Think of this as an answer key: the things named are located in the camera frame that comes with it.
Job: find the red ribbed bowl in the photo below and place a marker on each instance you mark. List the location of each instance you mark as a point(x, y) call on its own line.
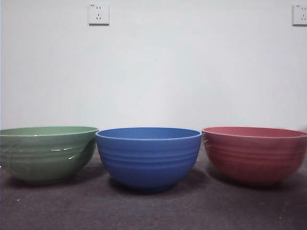
point(254, 158)

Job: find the green ribbed bowl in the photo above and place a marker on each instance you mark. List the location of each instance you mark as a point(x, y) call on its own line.
point(43, 158)

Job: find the blue ribbed bowl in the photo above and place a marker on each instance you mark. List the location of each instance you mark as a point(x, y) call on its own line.
point(148, 165)

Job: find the white wall socket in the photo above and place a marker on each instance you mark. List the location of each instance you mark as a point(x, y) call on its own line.
point(300, 14)
point(98, 14)

